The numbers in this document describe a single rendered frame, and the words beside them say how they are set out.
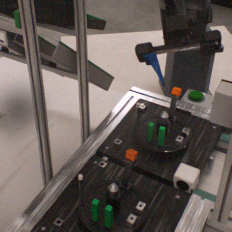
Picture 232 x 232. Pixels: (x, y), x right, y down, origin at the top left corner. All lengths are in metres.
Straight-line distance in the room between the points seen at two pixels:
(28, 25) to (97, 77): 0.38
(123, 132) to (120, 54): 0.60
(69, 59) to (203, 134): 0.38
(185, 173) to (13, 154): 0.49
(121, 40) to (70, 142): 0.64
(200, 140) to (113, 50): 0.68
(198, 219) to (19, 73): 0.86
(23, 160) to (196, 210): 0.48
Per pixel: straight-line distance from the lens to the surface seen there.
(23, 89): 1.39
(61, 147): 1.14
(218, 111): 0.74
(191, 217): 0.88
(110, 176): 0.91
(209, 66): 1.27
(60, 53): 0.92
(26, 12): 0.72
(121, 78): 1.42
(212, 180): 1.01
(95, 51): 1.58
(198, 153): 0.99
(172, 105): 1.02
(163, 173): 0.93
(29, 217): 0.88
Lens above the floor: 1.64
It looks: 36 degrees down
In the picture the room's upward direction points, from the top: straight up
